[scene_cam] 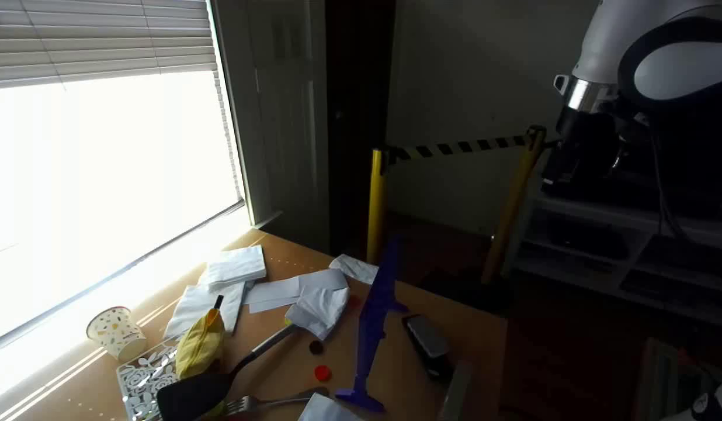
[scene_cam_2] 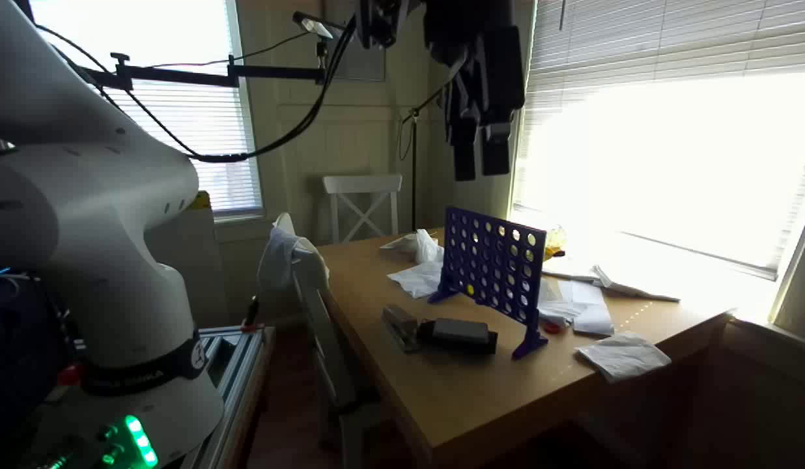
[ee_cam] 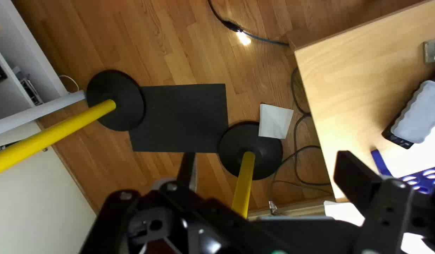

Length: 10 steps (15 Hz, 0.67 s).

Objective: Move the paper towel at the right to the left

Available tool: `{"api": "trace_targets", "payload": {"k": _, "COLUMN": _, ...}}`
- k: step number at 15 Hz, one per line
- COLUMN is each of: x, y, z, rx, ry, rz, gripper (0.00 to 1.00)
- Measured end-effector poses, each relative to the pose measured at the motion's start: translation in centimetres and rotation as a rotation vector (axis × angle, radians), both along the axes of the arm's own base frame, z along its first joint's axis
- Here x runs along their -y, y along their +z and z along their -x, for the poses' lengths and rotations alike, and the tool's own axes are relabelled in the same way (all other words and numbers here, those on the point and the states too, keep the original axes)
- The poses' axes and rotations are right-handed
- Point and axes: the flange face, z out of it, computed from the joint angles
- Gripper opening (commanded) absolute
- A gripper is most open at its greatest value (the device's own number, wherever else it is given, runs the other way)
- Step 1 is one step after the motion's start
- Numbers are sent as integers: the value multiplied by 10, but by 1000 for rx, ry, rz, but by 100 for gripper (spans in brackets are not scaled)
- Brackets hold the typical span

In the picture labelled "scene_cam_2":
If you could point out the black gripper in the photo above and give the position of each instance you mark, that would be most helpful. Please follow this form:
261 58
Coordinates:
481 52

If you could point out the dark equipment bag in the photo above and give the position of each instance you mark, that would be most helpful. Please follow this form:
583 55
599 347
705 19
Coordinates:
19 347

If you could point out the thin floor lamp pole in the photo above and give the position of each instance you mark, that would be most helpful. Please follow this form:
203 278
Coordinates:
415 158

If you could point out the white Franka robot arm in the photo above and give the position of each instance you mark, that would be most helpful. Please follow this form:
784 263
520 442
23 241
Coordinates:
91 217

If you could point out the white chair beside table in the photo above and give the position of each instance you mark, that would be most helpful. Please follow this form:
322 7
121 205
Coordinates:
320 347

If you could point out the white window blind wide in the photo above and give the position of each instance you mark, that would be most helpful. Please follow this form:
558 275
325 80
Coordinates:
679 132

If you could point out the grey metal stapler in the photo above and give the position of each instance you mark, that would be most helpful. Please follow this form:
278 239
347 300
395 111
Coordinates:
403 326

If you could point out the crumpled white paper towel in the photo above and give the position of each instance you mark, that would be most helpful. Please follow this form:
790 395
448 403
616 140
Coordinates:
419 280

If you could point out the black rectangular box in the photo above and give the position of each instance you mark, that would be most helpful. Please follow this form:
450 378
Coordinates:
461 335

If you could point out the small yellow object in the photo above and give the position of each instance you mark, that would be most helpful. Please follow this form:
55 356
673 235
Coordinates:
554 252

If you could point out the white window blind narrow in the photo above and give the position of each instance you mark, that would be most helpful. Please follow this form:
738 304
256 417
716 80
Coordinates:
203 140

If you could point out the blue connect four board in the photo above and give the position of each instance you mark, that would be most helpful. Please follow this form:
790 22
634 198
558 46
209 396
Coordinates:
497 262

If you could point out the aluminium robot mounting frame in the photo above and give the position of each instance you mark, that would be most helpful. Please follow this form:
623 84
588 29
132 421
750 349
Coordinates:
235 374

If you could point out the white plastic bag on chair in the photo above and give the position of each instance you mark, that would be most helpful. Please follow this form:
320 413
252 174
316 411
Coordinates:
285 249

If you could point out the white wooden cross-back chair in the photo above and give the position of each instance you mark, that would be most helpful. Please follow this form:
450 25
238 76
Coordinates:
363 184

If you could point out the small red game disc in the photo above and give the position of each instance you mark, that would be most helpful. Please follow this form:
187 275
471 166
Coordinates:
554 326

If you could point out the black camera stand boom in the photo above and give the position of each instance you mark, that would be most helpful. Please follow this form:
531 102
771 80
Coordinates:
203 76

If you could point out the white paper towel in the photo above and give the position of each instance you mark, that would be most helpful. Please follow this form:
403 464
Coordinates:
623 356
419 280

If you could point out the black stereo camera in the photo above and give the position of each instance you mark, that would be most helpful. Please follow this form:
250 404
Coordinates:
320 25

